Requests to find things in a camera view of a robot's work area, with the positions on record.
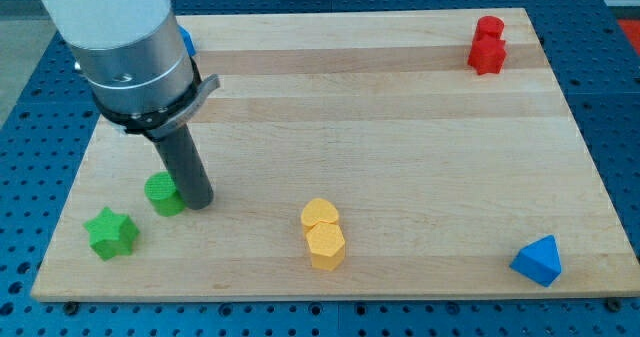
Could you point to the green circle block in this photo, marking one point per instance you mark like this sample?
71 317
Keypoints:
162 193

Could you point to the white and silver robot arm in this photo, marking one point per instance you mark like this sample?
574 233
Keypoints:
133 56

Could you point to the blue block behind arm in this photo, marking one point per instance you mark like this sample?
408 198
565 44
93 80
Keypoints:
188 42

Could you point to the red star block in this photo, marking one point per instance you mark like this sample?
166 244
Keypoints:
487 55

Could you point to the red circle block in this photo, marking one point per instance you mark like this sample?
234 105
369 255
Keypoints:
489 26

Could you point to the green star block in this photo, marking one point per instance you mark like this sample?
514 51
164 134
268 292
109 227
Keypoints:
111 234

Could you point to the yellow heart block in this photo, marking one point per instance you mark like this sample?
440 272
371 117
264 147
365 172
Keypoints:
316 211

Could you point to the yellow hexagon block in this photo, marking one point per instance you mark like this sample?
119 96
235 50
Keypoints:
327 246

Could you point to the wooden board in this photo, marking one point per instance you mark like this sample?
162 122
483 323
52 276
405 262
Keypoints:
440 175

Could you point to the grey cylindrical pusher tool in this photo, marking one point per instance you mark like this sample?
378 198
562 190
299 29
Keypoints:
182 161

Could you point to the blue triangle block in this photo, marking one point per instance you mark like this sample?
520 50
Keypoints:
539 261

